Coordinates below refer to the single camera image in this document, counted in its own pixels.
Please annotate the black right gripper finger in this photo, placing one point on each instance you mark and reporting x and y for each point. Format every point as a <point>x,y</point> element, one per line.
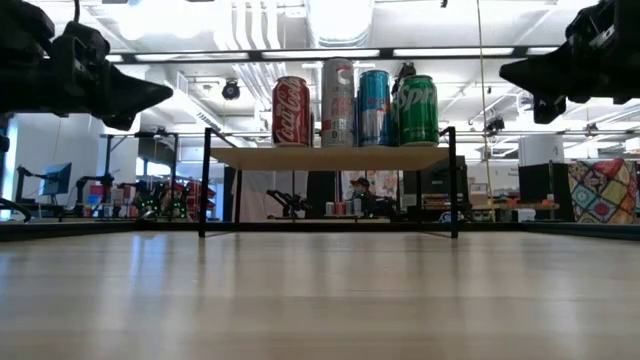
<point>542,75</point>

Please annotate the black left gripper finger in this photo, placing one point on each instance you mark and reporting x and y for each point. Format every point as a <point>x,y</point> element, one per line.
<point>132,95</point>

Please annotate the green Sprite can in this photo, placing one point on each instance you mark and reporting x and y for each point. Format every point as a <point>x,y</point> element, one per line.
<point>419,117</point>

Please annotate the red Coca-Cola can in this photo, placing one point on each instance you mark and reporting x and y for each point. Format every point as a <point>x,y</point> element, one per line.
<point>291,115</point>

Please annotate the blue silver Red Bull can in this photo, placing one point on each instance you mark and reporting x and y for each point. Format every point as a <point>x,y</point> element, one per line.
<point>374,115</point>

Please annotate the white Celsius Peach Vibe can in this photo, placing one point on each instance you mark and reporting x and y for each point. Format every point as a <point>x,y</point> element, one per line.
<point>337,115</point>

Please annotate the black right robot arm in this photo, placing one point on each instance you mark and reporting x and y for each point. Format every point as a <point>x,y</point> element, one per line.
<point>630,50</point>

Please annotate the black background robot arm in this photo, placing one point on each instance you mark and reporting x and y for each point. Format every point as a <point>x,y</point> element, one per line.
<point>290,201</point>

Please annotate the black ceiling spotlight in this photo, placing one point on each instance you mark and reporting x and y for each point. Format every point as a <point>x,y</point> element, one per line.
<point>407,70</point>
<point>495,125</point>
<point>230,90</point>

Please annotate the white box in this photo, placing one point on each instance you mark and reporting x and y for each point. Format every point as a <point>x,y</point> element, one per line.
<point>540,150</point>

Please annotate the computer monitor with blue screen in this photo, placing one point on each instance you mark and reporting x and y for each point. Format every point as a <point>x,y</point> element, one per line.
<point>56,179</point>

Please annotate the black computer monitor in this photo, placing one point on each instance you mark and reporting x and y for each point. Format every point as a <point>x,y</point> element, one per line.
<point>535,182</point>

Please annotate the black monitor stand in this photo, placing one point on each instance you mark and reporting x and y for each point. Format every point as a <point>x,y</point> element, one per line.
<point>20,182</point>

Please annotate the colourful patchwork quilt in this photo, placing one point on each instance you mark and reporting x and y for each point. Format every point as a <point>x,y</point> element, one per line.
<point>602,192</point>

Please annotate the black cabinet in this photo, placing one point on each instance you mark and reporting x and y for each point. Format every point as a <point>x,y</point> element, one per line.
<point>435,175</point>

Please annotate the white cloth panel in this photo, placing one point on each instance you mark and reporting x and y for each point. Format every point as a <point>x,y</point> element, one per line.
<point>260,195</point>

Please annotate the person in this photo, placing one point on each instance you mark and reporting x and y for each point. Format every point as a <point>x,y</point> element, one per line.
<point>361,192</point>

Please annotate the black background rig frame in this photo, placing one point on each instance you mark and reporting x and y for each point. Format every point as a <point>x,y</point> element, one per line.
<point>107,160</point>

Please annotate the black aluminium table frame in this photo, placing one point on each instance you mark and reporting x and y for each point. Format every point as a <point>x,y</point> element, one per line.
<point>75,229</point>

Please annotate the wooden shelf with black frame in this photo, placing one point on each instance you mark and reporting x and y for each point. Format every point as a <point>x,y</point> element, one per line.
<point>325,157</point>

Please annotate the white ceiling duct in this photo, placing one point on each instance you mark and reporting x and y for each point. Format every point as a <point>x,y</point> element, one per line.
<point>340,22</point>

